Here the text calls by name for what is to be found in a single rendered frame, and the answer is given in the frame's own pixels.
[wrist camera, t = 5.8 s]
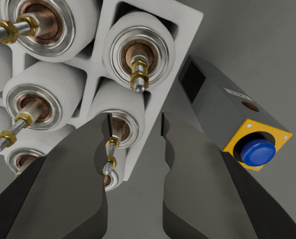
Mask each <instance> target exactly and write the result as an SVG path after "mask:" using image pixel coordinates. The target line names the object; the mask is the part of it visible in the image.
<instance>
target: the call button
mask: <svg viewBox="0 0 296 239"><path fill-rule="evenodd" d="M275 153H276V148H275V147H274V145H273V144H272V143H271V142H270V141H268V140H265V139H259V138H257V139H253V140H250V141H248V142H247V143H246V144H245V145H244V146H243V147H242V150H241V154H240V156H241V159H242V160H243V162H244V163H245V164H246V165H248V166H261V165H264V164H266V163H268V162H269V161H270V160H271V159H272V158H273V157H274V155H275Z"/></svg>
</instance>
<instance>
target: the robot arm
mask: <svg viewBox="0 0 296 239"><path fill-rule="evenodd" d="M112 124H113V118H112V113H109V112H104V113H100V114H99V115H97V116H96V117H94V118H93V119H91V120H90V121H88V122H87V123H85V124H83V125H82V126H80V127H79V128H77V129H76V130H74V131H73V132H71V133H70V134H69V135H67V136H66V137H65V138H64V139H62V140H61V141H60V142H59V143H58V144H57V145H56V146H55V147H54V148H53V149H52V150H51V151H50V152H49V153H48V154H47V155H46V156H38V157H37V158H36V159H35V160H34V161H33V162H32V163H31V164H30V165H29V166H28V167H27V168H26V169H25V170H24V171H23V172H22V173H21V174H20V175H19V176H18V177H17V178H16V179H15V180H14V181H13V182H12V183H11V184H10V185H9V186H8V187H7V188H6V189H5V190H4V191H3V192H2V193H1V194H0V239H102V238H103V236H104V235H105V233H106V231H107V224H108V204H107V198H106V193H105V188H104V182H103V178H102V177H101V176H100V174H101V171H102V169H103V168H104V166H105V165H106V164H107V162H108V159H107V152H106V143H107V142H108V140H109V139H110V138H111V137H112ZM161 136H163V138H164V139H165V140H166V148H165V162H166V163H167V164H168V166H169V168H170V171H169V172H168V174H167V175H166V176H165V180H164V194H163V230H164V232H165V233H166V234H167V235H168V236H169V237H170V238H171V239H296V223H295V222H294V221H293V219H292V218H291V217H290V216H289V215H288V213H287V212H286V211H285V210H284V209H283V208H282V207H281V205H280V204H279V203H278V202H277V201H276V200H275V199H274V198H273V197H272V196H271V195H270V194H269V193H268V192H267V191H266V190H265V189H264V188H263V187H262V186H261V185H260V183H259V182H258V181H257V180H256V179H255V178H254V177H253V176H252V175H251V174H250V173H249V172H248V171H247V170H246V169H245V168H244V167H243V166H242V165H241V164H240V163H239V162H238V161H237V160H236V159H235V158H234V157H233V156H232V155H231V154H230V153H229V152H224V151H221V150H220V149H219V148H218V147H217V146H216V144H215V143H214V142H213V141H211V140H210V139H209V138H208V137H207V136H206V135H205V134H203V133H202V132H201V131H199V130H198V129H196V128H195V127H193V126H192V125H190V124H189V123H187V122H186V121H184V120H182V119H181V118H179V117H178V116H176V115H175V114H173V113H172V112H169V111H164V112H161Z"/></svg>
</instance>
